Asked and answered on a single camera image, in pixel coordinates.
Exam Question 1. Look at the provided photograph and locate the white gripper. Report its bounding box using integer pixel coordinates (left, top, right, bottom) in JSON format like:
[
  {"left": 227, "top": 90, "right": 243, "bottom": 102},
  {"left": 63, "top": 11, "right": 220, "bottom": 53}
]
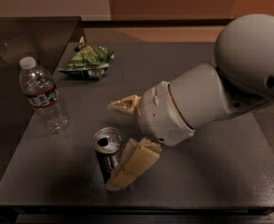
[{"left": 106, "top": 81, "right": 195, "bottom": 191}]

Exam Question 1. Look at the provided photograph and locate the silver redbull can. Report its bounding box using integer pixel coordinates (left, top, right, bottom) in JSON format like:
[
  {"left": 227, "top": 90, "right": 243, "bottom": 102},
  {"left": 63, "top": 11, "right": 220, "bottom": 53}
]
[{"left": 93, "top": 127, "right": 124, "bottom": 182}]

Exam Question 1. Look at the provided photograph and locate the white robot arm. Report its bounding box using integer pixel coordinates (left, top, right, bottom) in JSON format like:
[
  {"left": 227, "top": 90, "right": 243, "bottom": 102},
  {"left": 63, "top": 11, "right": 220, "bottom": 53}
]
[{"left": 106, "top": 14, "right": 274, "bottom": 191}]

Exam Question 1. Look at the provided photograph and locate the green chip bag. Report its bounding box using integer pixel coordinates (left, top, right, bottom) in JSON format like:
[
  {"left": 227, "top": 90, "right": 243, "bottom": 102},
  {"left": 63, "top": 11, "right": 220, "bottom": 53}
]
[{"left": 59, "top": 39, "right": 115, "bottom": 80}]

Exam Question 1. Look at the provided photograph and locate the clear plastic water bottle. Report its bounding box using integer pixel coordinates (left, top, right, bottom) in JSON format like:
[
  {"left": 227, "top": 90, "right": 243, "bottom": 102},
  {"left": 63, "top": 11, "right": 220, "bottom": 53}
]
[{"left": 19, "top": 57, "right": 68, "bottom": 133}]

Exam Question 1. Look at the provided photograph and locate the dark glass side table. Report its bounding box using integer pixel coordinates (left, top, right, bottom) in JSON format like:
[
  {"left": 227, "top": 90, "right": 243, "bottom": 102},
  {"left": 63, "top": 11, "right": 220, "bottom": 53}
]
[{"left": 0, "top": 17, "right": 78, "bottom": 181}]

